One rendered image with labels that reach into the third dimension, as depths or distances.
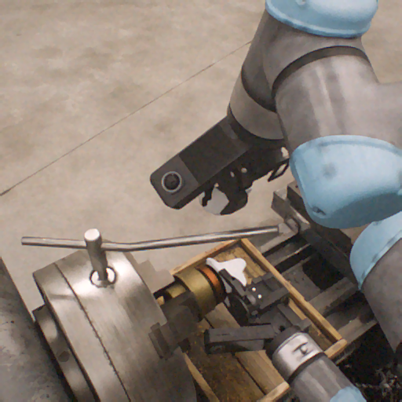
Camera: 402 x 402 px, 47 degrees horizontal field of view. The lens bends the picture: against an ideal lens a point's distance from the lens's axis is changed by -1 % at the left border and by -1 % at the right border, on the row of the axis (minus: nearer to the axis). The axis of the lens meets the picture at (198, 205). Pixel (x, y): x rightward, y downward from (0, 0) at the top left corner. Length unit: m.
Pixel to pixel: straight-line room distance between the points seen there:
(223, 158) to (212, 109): 2.65
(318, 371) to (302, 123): 0.48
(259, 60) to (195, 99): 2.84
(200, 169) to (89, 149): 2.41
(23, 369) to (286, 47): 0.46
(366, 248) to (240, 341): 0.32
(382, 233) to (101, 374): 0.38
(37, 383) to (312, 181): 0.42
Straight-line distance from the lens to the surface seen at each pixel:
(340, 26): 0.35
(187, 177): 0.48
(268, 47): 0.37
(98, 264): 0.63
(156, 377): 0.66
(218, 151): 0.48
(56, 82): 3.55
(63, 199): 2.58
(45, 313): 0.73
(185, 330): 0.68
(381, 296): 0.49
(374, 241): 0.51
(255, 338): 0.76
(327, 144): 0.31
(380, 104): 0.33
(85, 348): 0.63
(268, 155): 0.52
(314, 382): 0.73
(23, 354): 0.63
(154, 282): 0.81
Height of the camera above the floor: 1.77
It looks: 46 degrees down
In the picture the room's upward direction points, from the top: straight up
